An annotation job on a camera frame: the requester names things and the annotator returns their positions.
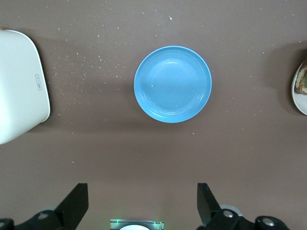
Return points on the brown bread slice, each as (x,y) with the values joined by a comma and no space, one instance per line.
(301,74)

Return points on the blue plate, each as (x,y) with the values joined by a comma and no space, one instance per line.
(172,83)

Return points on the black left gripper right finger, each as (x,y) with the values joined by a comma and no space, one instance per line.
(211,213)

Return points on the white toaster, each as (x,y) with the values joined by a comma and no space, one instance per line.
(19,86)

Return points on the brown table cover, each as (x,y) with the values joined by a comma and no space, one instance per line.
(153,155)

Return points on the beige plate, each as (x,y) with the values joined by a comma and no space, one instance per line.
(299,103)

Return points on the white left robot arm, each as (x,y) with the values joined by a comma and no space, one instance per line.
(133,227)

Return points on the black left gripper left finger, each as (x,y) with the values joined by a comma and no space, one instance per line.
(72,208)

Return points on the green lettuce leaf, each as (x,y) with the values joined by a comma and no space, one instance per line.
(305,80)

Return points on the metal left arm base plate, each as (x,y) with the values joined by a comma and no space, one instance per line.
(115,223)

